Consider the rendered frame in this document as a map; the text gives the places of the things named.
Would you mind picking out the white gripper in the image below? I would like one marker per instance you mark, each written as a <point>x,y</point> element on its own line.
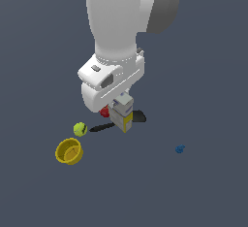
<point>97,99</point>

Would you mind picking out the small red object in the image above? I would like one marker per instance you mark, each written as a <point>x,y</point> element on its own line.
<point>104,112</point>

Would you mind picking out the small blue object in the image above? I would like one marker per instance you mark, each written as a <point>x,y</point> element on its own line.
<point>180,148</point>

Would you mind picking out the thin black marker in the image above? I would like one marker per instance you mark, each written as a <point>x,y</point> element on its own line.
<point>101,127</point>

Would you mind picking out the white and yellow carton box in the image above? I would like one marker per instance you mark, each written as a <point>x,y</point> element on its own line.
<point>124,118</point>

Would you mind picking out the yellow-green tennis ball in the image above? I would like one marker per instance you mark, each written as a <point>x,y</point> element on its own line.
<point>80,129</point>

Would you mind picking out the yellow cup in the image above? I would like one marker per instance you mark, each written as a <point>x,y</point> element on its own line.
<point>69,152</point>

